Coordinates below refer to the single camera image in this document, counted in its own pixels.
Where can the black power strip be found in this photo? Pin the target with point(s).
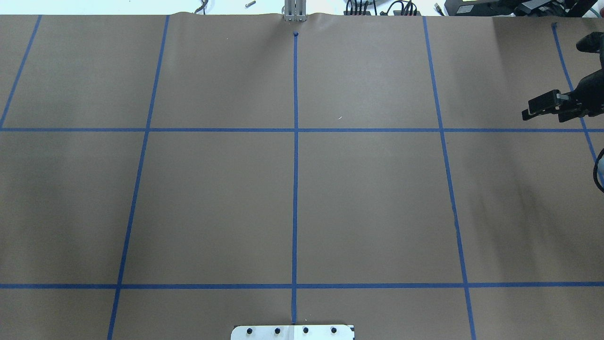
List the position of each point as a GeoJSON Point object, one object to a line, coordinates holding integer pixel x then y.
{"type": "Point", "coordinates": [382, 8]}

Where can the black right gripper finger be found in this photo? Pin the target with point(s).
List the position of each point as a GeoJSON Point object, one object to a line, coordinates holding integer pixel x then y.
{"type": "Point", "coordinates": [547, 103]}

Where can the brown paper table mat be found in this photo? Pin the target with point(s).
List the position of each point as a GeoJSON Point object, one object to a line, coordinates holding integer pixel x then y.
{"type": "Point", "coordinates": [172, 177]}

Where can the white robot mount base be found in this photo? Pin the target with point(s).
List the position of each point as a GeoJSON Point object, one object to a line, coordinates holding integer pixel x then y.
{"type": "Point", "coordinates": [294, 332]}

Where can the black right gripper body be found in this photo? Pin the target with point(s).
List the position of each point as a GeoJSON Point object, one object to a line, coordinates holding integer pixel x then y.
{"type": "Point", "coordinates": [591, 92]}

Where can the aluminium frame post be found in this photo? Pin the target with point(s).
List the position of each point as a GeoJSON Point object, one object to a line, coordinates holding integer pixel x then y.
{"type": "Point", "coordinates": [295, 11]}

